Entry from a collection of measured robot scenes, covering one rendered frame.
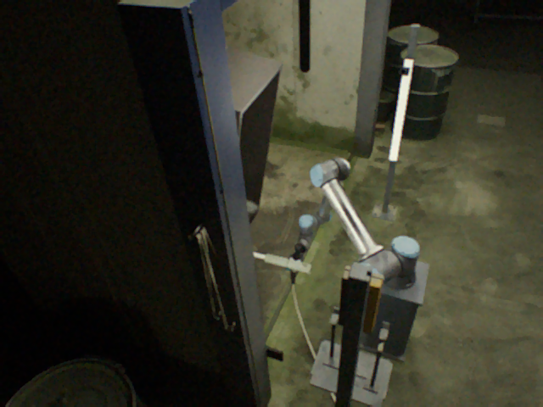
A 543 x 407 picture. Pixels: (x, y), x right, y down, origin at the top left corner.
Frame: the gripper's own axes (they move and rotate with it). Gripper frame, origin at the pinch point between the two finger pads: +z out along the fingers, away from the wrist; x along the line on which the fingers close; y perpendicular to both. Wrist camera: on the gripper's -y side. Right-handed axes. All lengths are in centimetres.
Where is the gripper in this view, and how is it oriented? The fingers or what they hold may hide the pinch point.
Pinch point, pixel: (292, 268)
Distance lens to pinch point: 266.4
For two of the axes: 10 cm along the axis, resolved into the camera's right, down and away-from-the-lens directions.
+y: 0.2, 7.3, 6.9
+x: -9.5, -2.1, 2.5
